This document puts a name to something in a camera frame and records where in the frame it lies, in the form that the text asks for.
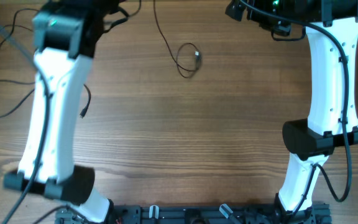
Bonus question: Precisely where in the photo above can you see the black usb cable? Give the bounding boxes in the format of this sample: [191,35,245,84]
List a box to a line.
[0,7,42,50]
[152,0,203,79]
[0,79,92,119]

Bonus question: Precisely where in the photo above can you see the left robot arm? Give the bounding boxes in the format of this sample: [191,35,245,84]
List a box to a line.
[3,0,121,223]

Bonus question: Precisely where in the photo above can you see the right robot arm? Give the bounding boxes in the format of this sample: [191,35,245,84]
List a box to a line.
[226,0,358,223]

